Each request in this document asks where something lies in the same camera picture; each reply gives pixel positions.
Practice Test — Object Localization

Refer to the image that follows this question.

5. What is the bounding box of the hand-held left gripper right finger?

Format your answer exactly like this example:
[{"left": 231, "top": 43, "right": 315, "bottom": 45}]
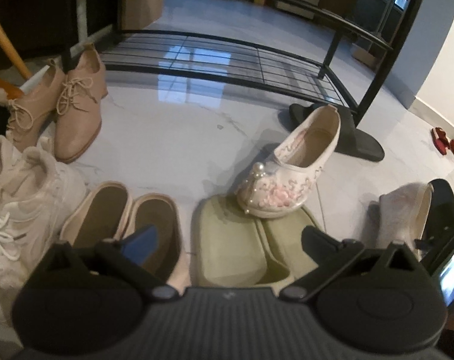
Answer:
[{"left": 277, "top": 226, "right": 419, "bottom": 304}]

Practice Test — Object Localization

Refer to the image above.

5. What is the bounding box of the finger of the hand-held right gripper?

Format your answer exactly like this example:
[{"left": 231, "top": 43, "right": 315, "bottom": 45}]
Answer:
[{"left": 426, "top": 179, "right": 454, "bottom": 214}]

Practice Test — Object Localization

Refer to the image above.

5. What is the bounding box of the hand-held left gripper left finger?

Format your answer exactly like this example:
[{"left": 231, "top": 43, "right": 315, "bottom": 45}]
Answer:
[{"left": 41, "top": 224, "right": 179, "bottom": 304}]

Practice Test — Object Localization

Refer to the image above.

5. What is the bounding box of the cream block-heel shoe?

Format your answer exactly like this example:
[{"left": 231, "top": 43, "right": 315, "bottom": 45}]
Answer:
[
  {"left": 58, "top": 181, "right": 133, "bottom": 250},
  {"left": 120, "top": 193, "right": 192, "bottom": 297}
]

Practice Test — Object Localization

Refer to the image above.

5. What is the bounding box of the pale green slipper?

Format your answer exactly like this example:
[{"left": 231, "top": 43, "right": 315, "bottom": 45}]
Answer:
[
  {"left": 194, "top": 195, "right": 283, "bottom": 287},
  {"left": 255, "top": 204, "right": 319, "bottom": 282}
]

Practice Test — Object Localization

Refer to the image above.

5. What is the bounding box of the white embroidered pearl shoe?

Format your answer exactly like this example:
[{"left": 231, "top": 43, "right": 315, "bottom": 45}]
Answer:
[
  {"left": 236, "top": 105, "right": 342, "bottom": 218},
  {"left": 368, "top": 182, "right": 435, "bottom": 250}
]

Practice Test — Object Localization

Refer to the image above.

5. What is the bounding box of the black slipper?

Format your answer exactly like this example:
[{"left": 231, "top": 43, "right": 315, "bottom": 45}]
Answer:
[{"left": 289, "top": 102, "right": 385, "bottom": 162}]

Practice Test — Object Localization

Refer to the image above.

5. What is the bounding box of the beige lace-up leather shoe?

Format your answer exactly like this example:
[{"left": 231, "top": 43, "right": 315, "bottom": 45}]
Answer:
[
  {"left": 54, "top": 43, "right": 108, "bottom": 164},
  {"left": 4, "top": 58, "right": 68, "bottom": 154}
]

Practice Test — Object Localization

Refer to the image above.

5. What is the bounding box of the black metal shoe rack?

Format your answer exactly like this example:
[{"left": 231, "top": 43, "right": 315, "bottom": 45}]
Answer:
[{"left": 64, "top": 0, "right": 430, "bottom": 128}]

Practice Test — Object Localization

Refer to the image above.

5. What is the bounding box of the small cardboard box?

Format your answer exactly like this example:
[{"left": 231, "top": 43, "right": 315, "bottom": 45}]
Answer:
[{"left": 352, "top": 43, "right": 381, "bottom": 69}]

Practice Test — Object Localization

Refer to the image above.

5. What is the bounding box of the glass door cabinet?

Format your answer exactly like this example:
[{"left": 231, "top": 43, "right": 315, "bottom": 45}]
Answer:
[{"left": 356, "top": 0, "right": 415, "bottom": 46}]

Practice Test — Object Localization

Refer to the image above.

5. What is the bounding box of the wooden chair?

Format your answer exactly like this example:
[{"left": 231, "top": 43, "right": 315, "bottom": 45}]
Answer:
[{"left": 0, "top": 0, "right": 33, "bottom": 80}]

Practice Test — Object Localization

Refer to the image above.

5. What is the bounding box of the dark brown cabinet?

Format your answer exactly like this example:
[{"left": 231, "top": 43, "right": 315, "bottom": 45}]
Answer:
[{"left": 0, "top": 0, "right": 81, "bottom": 72}]

